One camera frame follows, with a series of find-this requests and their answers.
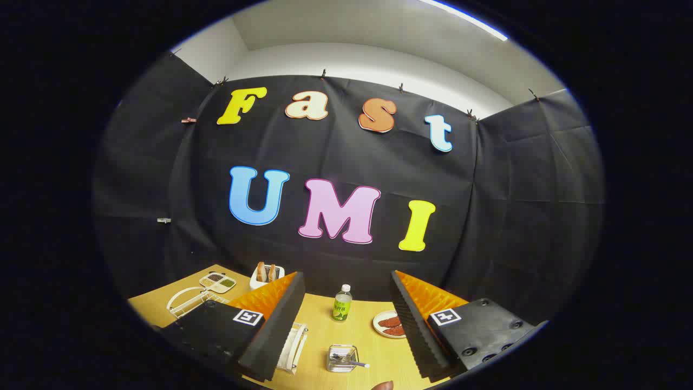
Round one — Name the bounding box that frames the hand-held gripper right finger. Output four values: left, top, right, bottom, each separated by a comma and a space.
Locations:
391, 270, 548, 382

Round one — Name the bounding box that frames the white oval dish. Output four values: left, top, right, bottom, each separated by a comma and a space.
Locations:
372, 310, 407, 340

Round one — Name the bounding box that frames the divided condiment dish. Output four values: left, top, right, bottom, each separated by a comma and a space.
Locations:
199, 271, 237, 294

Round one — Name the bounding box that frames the metal wire basket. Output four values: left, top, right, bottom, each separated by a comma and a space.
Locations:
326, 344, 360, 373

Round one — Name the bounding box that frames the white toaster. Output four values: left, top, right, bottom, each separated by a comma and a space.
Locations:
250, 263, 285, 289

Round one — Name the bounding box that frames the black backdrop cloth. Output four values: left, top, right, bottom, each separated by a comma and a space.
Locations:
92, 51, 606, 326

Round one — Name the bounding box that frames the green label drink bottle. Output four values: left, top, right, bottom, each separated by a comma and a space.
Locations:
332, 284, 353, 322

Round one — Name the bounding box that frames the spoon with checked handle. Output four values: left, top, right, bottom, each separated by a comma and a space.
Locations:
331, 353, 371, 369

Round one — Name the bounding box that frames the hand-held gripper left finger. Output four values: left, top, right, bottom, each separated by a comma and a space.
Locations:
152, 271, 306, 383

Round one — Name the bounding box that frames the white wire dish rack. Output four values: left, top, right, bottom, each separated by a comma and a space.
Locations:
166, 287, 309, 375

